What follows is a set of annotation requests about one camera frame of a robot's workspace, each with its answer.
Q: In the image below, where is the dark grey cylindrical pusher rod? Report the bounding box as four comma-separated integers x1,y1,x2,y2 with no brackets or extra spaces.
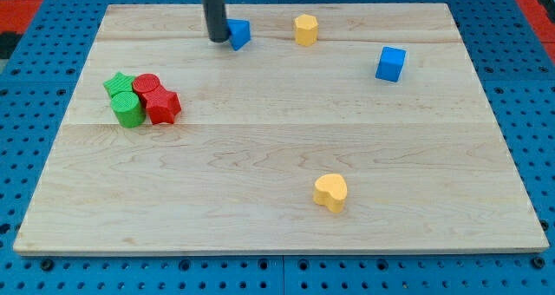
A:
201,0,230,43

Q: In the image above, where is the yellow heart block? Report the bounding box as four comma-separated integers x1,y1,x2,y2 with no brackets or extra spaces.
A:
312,174,348,213

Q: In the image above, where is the yellow hexagonal prism block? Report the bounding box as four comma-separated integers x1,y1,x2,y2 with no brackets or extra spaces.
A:
294,14,318,47

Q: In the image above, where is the green cylinder block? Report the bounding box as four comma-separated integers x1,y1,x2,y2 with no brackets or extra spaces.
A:
111,91,146,128

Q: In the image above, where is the blue triangular prism block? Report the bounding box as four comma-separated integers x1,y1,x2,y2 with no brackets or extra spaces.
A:
227,19,251,51

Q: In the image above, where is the green star block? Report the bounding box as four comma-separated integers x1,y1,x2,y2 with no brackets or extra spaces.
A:
102,72,135,99

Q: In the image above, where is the red star block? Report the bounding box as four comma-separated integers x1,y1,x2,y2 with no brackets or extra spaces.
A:
142,86,181,125

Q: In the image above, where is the red cylinder block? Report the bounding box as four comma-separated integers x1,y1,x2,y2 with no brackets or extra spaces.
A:
132,73,161,106

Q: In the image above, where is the blue cube block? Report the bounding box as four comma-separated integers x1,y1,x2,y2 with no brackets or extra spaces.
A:
375,46,407,82

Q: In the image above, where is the light wooden board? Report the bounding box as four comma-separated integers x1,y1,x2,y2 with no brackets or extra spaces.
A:
14,3,549,257

